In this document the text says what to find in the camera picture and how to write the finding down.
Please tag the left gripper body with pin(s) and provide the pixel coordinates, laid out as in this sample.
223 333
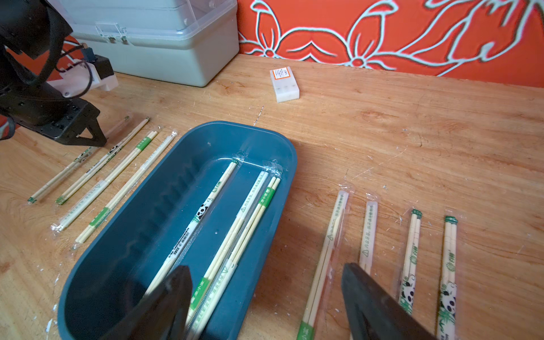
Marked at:
44 111

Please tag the chopstick pair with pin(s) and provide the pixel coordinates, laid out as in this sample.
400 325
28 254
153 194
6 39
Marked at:
100 164
323 279
101 217
446 317
408 282
102 185
75 163
368 238

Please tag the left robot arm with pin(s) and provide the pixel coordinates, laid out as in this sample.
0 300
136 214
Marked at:
32 38

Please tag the grey lidded storage container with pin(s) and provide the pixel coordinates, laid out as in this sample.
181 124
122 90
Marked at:
183 42

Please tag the chopstick pairs bundle in box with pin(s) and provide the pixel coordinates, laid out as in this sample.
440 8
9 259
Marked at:
184 242

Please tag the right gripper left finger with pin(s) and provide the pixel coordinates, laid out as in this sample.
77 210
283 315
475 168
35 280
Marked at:
160 315

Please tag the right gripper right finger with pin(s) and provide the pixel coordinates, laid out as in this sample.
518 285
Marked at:
372 313

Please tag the small white labelled box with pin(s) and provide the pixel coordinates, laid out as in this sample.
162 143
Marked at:
284 84

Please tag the blue plastic storage box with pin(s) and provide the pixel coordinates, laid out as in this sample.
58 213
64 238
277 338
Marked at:
113 274

